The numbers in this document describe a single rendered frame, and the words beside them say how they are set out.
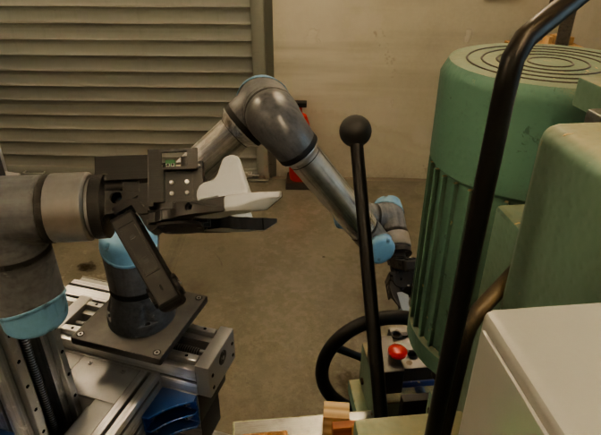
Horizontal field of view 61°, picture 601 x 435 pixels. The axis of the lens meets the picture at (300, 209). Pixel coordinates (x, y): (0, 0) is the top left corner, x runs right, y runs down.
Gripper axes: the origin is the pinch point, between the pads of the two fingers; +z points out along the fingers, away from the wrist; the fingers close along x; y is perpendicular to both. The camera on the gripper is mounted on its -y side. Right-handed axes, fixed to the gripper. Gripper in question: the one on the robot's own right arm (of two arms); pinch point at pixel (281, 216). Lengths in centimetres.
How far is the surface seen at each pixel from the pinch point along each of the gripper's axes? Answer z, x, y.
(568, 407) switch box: 5.9, -41.2, -13.7
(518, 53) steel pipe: 8.3, -37.4, -0.5
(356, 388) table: 14.0, 40.5, -25.0
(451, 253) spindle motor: 14.8, -10.7, -6.3
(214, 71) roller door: -24, 260, 146
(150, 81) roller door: -67, 269, 144
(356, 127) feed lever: 8.0, -6.2, 7.8
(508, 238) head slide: 15.3, -20.7, -6.3
